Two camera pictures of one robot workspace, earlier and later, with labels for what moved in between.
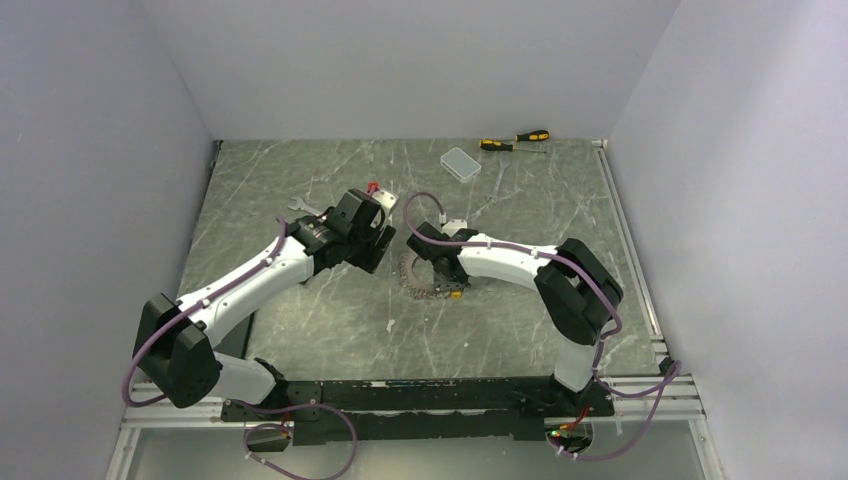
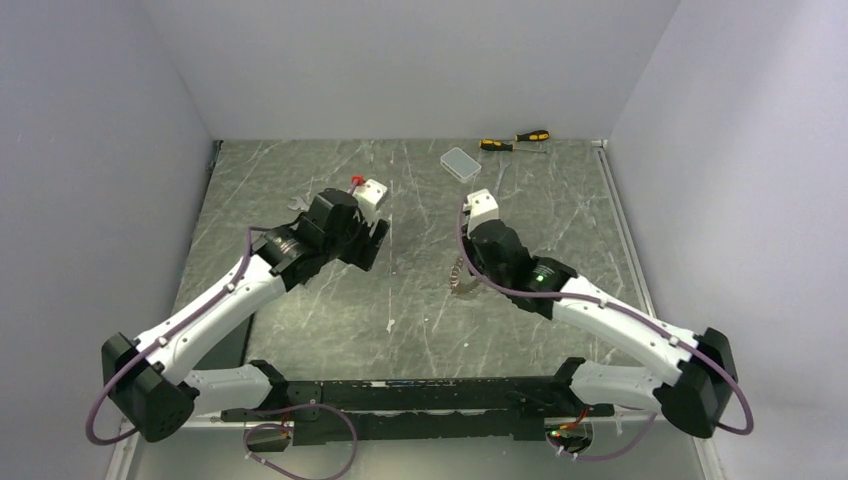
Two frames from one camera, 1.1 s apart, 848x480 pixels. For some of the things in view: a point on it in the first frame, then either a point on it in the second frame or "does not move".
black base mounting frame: x=401 y=410 does not move
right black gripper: x=464 y=281 → x=469 y=245
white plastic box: x=460 y=165 does not move
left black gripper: x=379 y=238 does not move
